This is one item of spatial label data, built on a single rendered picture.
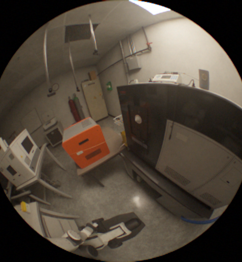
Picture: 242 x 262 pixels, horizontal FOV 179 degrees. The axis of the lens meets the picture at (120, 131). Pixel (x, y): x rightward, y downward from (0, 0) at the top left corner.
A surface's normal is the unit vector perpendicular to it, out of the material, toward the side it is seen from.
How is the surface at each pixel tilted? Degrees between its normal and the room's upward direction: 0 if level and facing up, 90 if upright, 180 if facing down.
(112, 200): 0
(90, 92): 90
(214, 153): 90
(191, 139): 90
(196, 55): 90
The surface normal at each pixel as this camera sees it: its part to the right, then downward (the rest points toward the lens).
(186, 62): -0.80, 0.44
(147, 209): -0.18, -0.81
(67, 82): 0.57, 0.37
